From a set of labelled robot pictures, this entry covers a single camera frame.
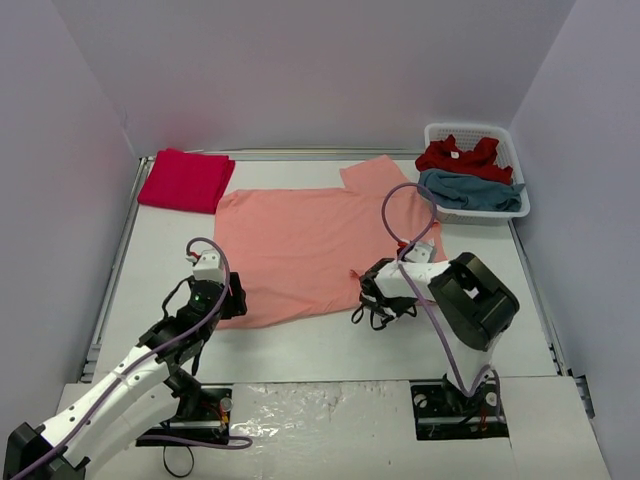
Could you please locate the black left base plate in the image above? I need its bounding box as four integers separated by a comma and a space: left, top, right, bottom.
135, 385, 233, 447

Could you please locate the white plastic laundry basket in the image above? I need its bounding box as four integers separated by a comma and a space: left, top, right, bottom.
415, 123, 530, 225

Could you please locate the dark red t-shirt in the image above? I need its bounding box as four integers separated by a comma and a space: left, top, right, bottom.
415, 135, 513, 185

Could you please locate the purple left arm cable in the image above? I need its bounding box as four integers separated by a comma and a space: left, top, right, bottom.
9, 236, 254, 480

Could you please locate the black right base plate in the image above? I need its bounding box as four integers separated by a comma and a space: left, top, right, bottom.
410, 378, 509, 441

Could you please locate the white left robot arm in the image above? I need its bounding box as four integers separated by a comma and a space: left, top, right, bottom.
2, 267, 247, 479

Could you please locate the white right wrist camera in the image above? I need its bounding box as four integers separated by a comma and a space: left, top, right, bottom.
398, 240, 437, 263

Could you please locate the salmon pink t-shirt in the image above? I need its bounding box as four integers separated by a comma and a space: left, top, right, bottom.
214, 155, 446, 330

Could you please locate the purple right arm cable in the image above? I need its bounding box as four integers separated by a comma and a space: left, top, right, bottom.
381, 183, 504, 421

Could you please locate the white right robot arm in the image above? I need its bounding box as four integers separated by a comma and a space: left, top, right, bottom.
352, 250, 520, 413

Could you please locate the blue-grey t-shirt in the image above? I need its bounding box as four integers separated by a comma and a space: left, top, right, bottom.
419, 168, 525, 212

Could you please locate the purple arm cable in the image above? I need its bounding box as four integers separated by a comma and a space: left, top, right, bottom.
9, 236, 254, 480
381, 183, 504, 421

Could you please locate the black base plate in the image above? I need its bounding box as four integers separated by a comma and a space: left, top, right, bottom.
135, 385, 233, 447
410, 378, 509, 441

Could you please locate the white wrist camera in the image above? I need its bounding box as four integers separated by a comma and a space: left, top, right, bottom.
398, 240, 437, 263
186, 249, 225, 283

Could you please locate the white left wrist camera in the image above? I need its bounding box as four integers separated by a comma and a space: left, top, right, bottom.
186, 249, 225, 283

